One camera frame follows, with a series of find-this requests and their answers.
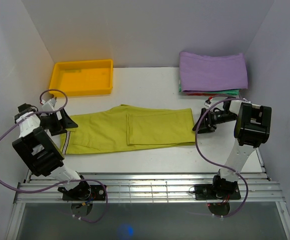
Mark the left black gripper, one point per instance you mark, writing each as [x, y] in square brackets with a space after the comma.
[60, 127]

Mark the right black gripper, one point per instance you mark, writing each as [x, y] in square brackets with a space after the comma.
[206, 126]

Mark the yellow-green trousers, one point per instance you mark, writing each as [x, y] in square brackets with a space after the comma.
[127, 128]

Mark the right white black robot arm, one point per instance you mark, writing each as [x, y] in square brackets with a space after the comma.
[252, 129]

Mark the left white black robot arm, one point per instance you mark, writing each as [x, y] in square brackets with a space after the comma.
[40, 153]

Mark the folded purple trousers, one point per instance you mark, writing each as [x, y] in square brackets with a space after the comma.
[202, 73]

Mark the folded red garment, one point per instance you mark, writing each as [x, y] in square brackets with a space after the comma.
[207, 94]

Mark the folded green garment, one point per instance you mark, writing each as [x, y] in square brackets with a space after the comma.
[231, 92]

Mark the yellow plastic tray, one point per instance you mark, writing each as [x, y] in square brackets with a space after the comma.
[82, 78]

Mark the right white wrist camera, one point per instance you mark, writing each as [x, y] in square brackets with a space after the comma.
[208, 102]

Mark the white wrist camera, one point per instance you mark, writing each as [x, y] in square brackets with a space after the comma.
[49, 105]
[208, 102]

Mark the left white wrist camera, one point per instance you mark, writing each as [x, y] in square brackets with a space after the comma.
[49, 105]

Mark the aluminium rail frame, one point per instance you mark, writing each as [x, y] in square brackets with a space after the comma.
[151, 188]

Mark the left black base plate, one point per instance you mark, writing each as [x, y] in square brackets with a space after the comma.
[93, 192]

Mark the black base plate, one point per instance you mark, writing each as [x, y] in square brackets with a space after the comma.
[208, 192]
[93, 192]

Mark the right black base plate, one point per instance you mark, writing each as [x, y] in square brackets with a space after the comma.
[208, 192]

